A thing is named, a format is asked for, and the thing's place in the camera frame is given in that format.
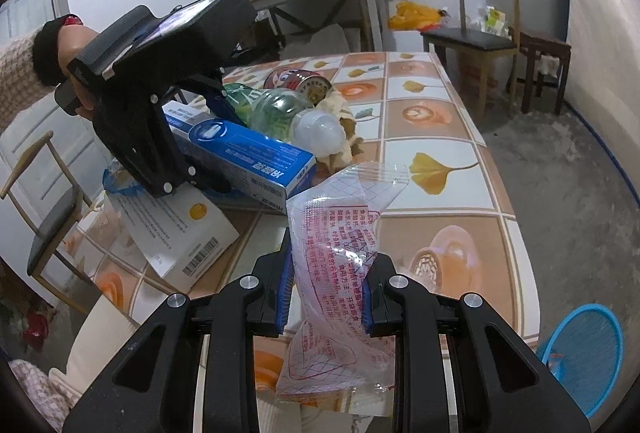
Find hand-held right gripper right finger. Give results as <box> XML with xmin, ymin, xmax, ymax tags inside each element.
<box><xmin>362</xmin><ymin>253</ymin><xmax>593</xmax><ymax>433</ymax></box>

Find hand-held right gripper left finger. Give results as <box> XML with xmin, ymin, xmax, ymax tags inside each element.
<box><xmin>62</xmin><ymin>233</ymin><xmax>296</xmax><ymax>433</ymax></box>

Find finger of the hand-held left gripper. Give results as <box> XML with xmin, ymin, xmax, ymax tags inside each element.
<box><xmin>92</xmin><ymin>85</ymin><xmax>233</xmax><ymax>200</ymax></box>
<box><xmin>172</xmin><ymin>72</ymin><xmax>237</xmax><ymax>120</ymax></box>

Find clear red-printed plastic wrapper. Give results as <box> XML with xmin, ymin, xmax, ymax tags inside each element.
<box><xmin>275</xmin><ymin>160</ymin><xmax>413</xmax><ymax>401</ymax></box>

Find blue toothpaste box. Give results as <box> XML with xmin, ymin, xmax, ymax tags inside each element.
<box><xmin>162</xmin><ymin>100</ymin><xmax>317</xmax><ymax>216</ymax></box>

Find clear plastic bottle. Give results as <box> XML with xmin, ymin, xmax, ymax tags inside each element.
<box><xmin>222</xmin><ymin>83</ymin><xmax>346</xmax><ymax>158</ymax></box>

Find white cardboard box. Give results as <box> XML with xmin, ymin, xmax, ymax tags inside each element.
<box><xmin>107</xmin><ymin>188</ymin><xmax>241</xmax><ymax>279</ymax></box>

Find red tin can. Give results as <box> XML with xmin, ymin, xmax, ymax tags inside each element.
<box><xmin>263</xmin><ymin>67</ymin><xmax>332</xmax><ymax>106</ymax></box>

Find beige rag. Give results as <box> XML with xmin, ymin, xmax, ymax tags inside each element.
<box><xmin>315</xmin><ymin>90</ymin><xmax>366</xmax><ymax>174</ymax></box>

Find blue mesh wastebasket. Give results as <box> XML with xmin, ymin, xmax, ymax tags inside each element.
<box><xmin>535</xmin><ymin>304</ymin><xmax>625</xmax><ymax>419</ymax></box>

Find person's left forearm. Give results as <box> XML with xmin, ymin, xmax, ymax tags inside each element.
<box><xmin>0</xmin><ymin>14</ymin><xmax>83</xmax><ymax>134</ymax></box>

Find person's left hand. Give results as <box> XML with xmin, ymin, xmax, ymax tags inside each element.
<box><xmin>56</xmin><ymin>27</ymin><xmax>101</xmax><ymax>122</ymax></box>

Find blue plastic scrap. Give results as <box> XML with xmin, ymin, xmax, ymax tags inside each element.
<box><xmin>102</xmin><ymin>167</ymin><xmax>143</xmax><ymax>196</ymax></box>

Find wooden chair with black seat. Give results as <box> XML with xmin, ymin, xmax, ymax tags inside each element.
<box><xmin>420</xmin><ymin>0</ymin><xmax>523</xmax><ymax>114</ymax></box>
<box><xmin>0</xmin><ymin>130</ymin><xmax>101</xmax><ymax>309</ymax></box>

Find white sack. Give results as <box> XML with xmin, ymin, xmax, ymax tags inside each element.
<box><xmin>280</xmin><ymin>25</ymin><xmax>361</xmax><ymax>61</ymax></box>

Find leaf pattern tablecloth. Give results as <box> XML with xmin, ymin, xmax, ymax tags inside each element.
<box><xmin>60</xmin><ymin>50</ymin><xmax>541</xmax><ymax>419</ymax></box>

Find red plastic object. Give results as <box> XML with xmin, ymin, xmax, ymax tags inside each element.
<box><xmin>19</xmin><ymin>312</ymin><xmax>51</xmax><ymax>349</ymax></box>

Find yellow plastic bag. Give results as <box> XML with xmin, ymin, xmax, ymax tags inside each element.
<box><xmin>389</xmin><ymin>0</ymin><xmax>451</xmax><ymax>32</ymax></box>

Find pink checked garment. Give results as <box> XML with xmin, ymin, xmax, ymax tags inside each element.
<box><xmin>6</xmin><ymin>357</ymin><xmax>68</xmax><ymax>433</ymax></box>

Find white paper packets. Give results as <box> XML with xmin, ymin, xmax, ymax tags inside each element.
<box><xmin>467</xmin><ymin>3</ymin><xmax>513</xmax><ymax>38</ymax></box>

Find dark wooden stool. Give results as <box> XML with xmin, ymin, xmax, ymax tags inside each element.
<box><xmin>507</xmin><ymin>30</ymin><xmax>572</xmax><ymax>114</ymax></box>

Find white mattress with blue edge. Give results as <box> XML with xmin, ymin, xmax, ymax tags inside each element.
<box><xmin>560</xmin><ymin>0</ymin><xmax>640</xmax><ymax>208</ymax></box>

